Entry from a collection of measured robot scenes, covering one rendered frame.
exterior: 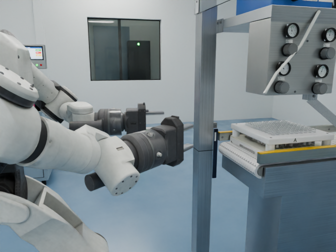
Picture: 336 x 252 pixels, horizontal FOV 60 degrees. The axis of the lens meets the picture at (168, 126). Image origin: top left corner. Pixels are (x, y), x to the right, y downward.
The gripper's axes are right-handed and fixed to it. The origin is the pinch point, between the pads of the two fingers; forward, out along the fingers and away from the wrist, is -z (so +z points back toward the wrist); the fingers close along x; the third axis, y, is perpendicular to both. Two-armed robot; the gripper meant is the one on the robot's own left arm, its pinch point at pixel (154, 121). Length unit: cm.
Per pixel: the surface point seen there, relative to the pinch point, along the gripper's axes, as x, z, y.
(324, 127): 8, -74, -16
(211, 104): -3.8, -22.2, -10.6
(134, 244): 102, 7, -83
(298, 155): 8.5, -42.4, 15.6
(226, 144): 10.9, -27.2, -6.2
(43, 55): -25, 94, -229
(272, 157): 8.6, -33.5, 16.8
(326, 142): 6, -55, 11
